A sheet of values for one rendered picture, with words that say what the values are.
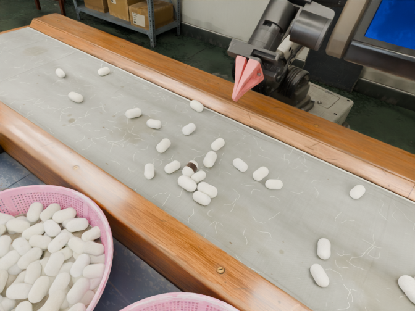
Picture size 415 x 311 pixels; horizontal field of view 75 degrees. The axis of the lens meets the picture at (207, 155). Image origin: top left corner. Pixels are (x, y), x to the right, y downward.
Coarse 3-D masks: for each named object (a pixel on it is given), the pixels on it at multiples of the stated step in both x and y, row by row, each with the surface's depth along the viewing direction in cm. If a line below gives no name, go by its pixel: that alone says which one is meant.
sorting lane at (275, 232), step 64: (0, 64) 76; (64, 64) 79; (64, 128) 59; (128, 128) 60; (192, 192) 49; (256, 192) 50; (320, 192) 51; (384, 192) 52; (256, 256) 41; (384, 256) 42
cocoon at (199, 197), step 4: (196, 192) 47; (200, 192) 47; (196, 196) 46; (200, 196) 46; (204, 196) 46; (208, 196) 46; (196, 200) 46; (200, 200) 46; (204, 200) 46; (208, 200) 46; (204, 204) 46
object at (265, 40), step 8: (264, 24) 52; (272, 24) 50; (256, 32) 51; (264, 32) 51; (272, 32) 51; (232, 40) 52; (256, 40) 51; (264, 40) 50; (272, 40) 51; (280, 40) 52; (256, 48) 50; (264, 48) 51; (272, 48) 51; (256, 56) 51; (264, 56) 50; (272, 56) 49; (272, 64) 53; (280, 64) 51; (280, 72) 54
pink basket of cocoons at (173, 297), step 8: (152, 296) 33; (160, 296) 33; (168, 296) 33; (176, 296) 34; (184, 296) 34; (192, 296) 34; (200, 296) 34; (208, 296) 34; (136, 304) 33; (144, 304) 33; (152, 304) 33; (160, 304) 34; (168, 304) 34; (176, 304) 34; (184, 304) 34; (192, 304) 34; (200, 304) 34; (208, 304) 34; (216, 304) 33; (224, 304) 33
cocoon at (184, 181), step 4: (180, 176) 49; (184, 176) 48; (180, 180) 48; (184, 180) 48; (188, 180) 48; (192, 180) 48; (180, 184) 48; (184, 184) 48; (188, 184) 48; (192, 184) 48; (184, 188) 48; (188, 188) 48; (192, 188) 48
